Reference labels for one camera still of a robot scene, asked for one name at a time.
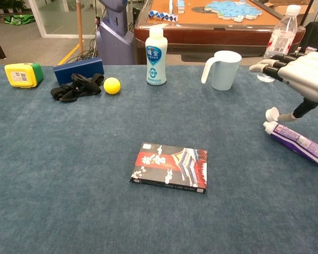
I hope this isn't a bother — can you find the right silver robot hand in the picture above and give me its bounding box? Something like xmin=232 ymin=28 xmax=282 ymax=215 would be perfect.
xmin=249 ymin=51 xmax=318 ymax=123

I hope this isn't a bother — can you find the purple white toothpaste tube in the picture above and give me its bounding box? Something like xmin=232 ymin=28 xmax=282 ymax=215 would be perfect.
xmin=262 ymin=107 xmax=318 ymax=171

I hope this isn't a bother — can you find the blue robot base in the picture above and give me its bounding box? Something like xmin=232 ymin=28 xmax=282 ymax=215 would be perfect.
xmin=95 ymin=0 xmax=136 ymax=66

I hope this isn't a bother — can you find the black bag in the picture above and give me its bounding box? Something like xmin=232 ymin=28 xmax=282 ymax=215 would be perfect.
xmin=299 ymin=22 xmax=318 ymax=55

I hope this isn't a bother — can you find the clear water bottle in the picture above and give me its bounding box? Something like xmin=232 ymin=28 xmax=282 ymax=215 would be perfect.
xmin=257 ymin=4 xmax=302 ymax=83

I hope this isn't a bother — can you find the blue mahjong tile cluster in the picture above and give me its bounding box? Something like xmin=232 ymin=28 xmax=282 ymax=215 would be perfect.
xmin=204 ymin=0 xmax=263 ymax=23

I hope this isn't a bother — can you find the brown mahjong table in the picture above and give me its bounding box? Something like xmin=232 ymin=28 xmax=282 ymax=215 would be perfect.
xmin=134 ymin=0 xmax=307 ymax=65

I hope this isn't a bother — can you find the white milk bottle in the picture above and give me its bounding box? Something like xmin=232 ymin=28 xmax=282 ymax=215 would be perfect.
xmin=145 ymin=27 xmax=167 ymax=86

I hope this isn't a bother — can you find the blue white snake puzzle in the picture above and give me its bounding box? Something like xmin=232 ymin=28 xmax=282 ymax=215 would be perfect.
xmin=147 ymin=10 xmax=179 ymax=22

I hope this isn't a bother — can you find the yellow ball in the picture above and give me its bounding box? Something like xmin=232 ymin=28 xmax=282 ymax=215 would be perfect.
xmin=103 ymin=77 xmax=121 ymax=95

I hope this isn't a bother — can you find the blue rectangular box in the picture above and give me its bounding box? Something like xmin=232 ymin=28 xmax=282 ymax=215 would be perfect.
xmin=52 ymin=57 xmax=105 ymax=86

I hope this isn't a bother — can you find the wooden pole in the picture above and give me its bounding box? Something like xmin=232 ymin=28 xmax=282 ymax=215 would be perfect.
xmin=76 ymin=0 xmax=84 ymax=53

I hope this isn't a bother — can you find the yellow green plastic box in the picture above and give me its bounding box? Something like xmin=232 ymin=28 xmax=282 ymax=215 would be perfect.
xmin=4 ymin=62 xmax=45 ymax=89

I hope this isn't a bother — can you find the green bag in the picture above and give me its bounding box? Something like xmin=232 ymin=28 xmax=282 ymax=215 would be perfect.
xmin=4 ymin=14 xmax=36 ymax=26

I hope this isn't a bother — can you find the light blue handled cup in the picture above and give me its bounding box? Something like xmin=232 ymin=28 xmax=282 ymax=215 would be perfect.
xmin=200 ymin=50 xmax=243 ymax=91

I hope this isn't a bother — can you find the black cable bundle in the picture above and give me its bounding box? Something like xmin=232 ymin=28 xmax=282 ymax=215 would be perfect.
xmin=66 ymin=37 xmax=99 ymax=64

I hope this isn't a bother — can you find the black fabric strap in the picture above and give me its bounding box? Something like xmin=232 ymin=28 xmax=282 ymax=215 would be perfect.
xmin=50 ymin=73 xmax=105 ymax=103

